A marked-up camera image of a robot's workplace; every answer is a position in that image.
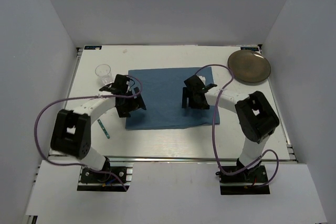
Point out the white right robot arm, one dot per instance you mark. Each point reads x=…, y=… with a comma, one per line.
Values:
x=256, y=117

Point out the dark round plate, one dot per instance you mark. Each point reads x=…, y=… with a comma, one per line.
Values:
x=249, y=66

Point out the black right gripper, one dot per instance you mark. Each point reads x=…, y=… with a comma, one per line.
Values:
x=191, y=103

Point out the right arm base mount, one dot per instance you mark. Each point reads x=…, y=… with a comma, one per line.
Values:
x=245, y=183

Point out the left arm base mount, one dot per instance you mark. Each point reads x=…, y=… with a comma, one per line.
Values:
x=118, y=178

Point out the fork with green handle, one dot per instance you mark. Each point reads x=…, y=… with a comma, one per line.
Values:
x=103, y=129

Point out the clear drinking glass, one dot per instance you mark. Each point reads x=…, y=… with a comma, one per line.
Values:
x=103, y=72

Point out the blue cloth napkin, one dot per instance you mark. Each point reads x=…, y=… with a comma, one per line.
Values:
x=162, y=95

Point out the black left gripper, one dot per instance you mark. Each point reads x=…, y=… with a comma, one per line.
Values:
x=136, y=103

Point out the blue label sticker left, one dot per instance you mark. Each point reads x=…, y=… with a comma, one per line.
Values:
x=91, y=47

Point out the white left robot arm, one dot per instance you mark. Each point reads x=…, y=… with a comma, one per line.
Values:
x=72, y=131

